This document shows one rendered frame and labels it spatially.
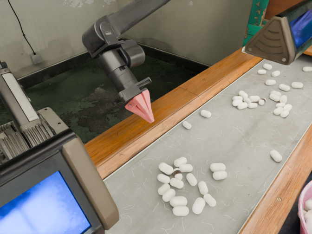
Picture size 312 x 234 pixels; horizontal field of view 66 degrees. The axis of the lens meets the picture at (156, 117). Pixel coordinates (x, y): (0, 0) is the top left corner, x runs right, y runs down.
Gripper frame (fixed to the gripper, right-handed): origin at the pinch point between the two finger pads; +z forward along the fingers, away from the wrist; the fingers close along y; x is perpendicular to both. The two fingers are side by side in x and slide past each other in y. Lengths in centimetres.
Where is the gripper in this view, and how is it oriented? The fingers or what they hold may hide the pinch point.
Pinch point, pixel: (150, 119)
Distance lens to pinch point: 60.4
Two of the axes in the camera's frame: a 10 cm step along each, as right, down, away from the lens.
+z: 5.7, 8.2, -0.2
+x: -4.6, 3.3, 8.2
